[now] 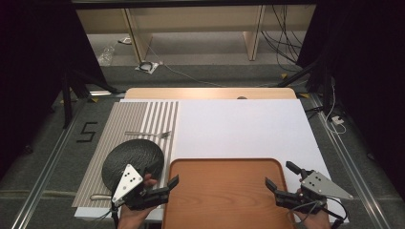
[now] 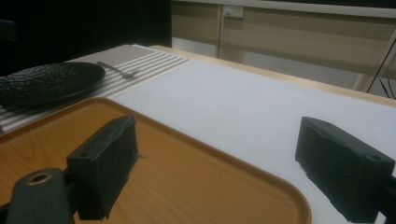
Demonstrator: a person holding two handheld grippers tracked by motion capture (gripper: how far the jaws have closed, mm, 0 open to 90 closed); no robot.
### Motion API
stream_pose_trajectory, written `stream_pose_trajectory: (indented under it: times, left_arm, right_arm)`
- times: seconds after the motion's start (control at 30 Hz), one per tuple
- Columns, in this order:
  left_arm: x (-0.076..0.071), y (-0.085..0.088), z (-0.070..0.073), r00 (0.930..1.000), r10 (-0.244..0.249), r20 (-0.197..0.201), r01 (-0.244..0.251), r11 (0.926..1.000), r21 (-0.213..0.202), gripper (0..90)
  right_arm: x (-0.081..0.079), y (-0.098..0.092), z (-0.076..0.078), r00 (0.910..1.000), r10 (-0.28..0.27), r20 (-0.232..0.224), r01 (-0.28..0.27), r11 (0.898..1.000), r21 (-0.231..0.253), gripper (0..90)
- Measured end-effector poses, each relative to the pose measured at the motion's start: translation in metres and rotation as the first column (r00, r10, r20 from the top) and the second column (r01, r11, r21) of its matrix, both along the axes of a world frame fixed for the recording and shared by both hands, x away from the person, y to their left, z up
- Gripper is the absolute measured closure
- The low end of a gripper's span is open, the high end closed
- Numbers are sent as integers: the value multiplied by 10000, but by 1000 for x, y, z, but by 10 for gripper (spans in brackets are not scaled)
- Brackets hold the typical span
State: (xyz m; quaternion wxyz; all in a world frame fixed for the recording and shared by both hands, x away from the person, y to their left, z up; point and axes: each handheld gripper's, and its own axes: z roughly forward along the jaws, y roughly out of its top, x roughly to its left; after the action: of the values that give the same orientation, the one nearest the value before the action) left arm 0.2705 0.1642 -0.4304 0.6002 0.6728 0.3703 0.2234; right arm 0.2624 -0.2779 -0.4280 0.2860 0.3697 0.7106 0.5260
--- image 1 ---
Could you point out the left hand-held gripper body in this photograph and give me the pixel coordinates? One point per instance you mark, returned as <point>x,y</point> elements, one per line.
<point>127,183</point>

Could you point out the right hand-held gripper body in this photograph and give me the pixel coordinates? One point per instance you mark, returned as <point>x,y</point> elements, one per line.
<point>321,186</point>

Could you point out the black round plate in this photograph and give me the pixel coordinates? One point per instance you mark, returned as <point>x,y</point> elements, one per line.
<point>130,156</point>

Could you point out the silver fork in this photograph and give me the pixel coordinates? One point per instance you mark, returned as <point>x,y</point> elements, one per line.
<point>143,133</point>

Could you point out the brown wooden tray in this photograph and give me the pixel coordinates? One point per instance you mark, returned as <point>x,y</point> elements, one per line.
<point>223,194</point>

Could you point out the person's right hand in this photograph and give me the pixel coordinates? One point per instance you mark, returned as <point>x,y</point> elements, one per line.
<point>315,221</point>

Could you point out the grey striped placemat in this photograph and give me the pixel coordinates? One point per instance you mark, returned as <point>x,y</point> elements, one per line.
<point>127,120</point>

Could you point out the white power adapter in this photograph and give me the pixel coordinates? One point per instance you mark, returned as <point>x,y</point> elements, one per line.
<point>337,120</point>

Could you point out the white board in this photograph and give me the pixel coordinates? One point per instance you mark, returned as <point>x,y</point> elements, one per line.
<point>242,127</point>

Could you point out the black metal stand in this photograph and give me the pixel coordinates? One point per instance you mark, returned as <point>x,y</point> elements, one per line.
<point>324,82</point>
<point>67,101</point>

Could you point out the clear bag with black item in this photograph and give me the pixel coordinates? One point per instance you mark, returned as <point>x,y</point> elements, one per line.
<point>146,66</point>

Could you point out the crumpled clear plastic wrap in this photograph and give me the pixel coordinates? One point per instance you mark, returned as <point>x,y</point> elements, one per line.
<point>106,55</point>

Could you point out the dark curtain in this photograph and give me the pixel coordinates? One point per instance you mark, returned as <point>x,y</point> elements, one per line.
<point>366,63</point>
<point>31,63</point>

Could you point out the light wooden shelf unit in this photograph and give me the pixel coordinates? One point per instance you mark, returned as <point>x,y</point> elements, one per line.
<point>197,19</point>

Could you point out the metal floor rail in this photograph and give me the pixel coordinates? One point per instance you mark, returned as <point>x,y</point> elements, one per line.
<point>47,165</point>
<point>350,165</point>

